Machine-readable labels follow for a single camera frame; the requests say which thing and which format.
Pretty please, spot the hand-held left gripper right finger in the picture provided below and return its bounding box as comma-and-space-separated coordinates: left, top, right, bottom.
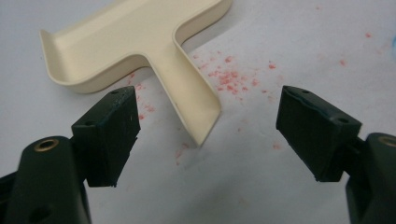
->
276, 85, 363, 183

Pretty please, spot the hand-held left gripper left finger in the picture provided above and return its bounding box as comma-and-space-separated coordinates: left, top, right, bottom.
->
70, 86, 142, 189

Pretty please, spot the cream plastic dustpan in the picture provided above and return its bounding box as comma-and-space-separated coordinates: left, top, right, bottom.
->
39, 0, 233, 147

